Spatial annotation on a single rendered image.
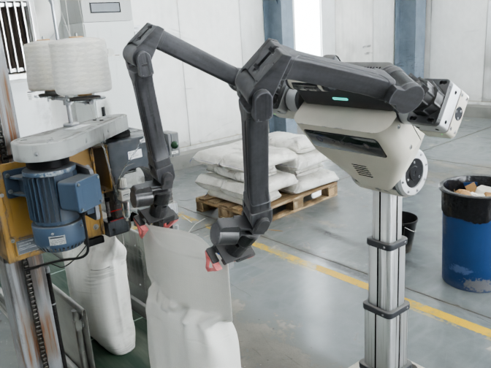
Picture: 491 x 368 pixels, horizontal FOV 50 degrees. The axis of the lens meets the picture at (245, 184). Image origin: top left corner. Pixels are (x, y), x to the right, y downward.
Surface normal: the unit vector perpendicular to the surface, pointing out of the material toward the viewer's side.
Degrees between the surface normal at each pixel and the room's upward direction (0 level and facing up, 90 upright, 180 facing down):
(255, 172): 117
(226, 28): 90
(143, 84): 108
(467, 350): 0
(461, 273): 93
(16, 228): 90
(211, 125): 90
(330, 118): 40
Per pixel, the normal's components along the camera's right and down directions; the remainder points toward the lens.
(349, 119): -0.55, -0.59
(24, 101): 0.66, 0.17
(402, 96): 0.36, 0.63
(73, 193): -0.42, 0.28
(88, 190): 0.91, 0.06
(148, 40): 0.54, 0.37
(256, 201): 0.30, 0.47
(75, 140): 0.98, -0.01
